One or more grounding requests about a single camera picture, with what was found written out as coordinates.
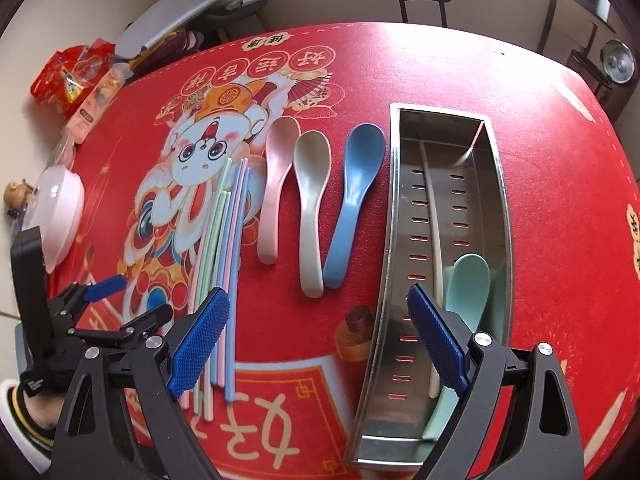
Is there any blue spoon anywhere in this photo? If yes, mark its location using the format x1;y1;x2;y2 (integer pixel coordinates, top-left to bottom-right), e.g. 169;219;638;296
322;123;387;291

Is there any pink spoon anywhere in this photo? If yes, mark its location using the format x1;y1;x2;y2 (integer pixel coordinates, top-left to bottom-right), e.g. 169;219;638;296
256;116;302;265

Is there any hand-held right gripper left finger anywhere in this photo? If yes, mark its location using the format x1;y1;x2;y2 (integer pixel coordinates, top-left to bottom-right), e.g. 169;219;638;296
50;286;232;480

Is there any mint green spoon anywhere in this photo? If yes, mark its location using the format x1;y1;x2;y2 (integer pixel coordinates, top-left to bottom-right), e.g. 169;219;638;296
422;253;492;441

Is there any red printed table mat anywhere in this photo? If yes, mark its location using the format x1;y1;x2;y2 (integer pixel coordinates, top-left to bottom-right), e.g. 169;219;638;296
47;22;640;480

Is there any beige chopstick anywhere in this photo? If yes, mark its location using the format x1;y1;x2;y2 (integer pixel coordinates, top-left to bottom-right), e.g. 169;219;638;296
419;141;446;398

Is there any beige spoon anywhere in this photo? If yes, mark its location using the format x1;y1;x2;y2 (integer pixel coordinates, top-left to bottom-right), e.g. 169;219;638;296
292;131;331;297

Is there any white lidded bowl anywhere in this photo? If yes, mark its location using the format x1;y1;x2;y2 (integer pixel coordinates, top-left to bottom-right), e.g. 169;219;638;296
22;165;86;273

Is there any clear plastic bag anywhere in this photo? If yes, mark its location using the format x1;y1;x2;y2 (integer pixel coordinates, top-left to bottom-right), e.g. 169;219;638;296
50;132;81;168

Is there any person's left forearm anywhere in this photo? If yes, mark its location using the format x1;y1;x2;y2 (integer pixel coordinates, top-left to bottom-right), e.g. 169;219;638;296
0;377;68;461

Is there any red snack bag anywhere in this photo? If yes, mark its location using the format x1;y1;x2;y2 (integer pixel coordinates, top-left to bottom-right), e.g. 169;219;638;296
30;45;113;116

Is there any green chopstick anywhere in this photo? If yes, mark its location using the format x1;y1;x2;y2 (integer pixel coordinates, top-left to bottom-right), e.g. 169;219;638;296
200;191;228;418
192;158;232;311

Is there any stainless steel utensil tray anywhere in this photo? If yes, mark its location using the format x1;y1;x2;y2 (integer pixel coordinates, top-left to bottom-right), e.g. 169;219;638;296
344;102;515;468

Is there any dark wooden chair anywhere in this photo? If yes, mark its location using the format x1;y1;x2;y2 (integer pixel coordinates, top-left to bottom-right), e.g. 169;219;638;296
542;0;613;106

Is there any cream snack packet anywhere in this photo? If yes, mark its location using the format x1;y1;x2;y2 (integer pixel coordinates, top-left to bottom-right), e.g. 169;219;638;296
67;62;126;143

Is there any small brown figurine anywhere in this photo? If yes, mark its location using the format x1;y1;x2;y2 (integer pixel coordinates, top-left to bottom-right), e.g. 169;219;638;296
2;180;38;221

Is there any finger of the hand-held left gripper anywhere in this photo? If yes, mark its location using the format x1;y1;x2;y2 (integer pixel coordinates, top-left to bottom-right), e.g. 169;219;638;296
47;275;129;318
70;306;175;350

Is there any grey folded plastic chair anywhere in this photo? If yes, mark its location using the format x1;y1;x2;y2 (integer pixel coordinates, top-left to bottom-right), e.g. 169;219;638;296
116;0;268;58

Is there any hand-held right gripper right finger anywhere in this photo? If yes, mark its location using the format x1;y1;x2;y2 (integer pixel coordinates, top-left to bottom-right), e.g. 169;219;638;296
406;283;586;480

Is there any silver pressure cooker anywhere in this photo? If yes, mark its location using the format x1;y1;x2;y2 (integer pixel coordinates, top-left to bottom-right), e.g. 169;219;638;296
600;39;637;86

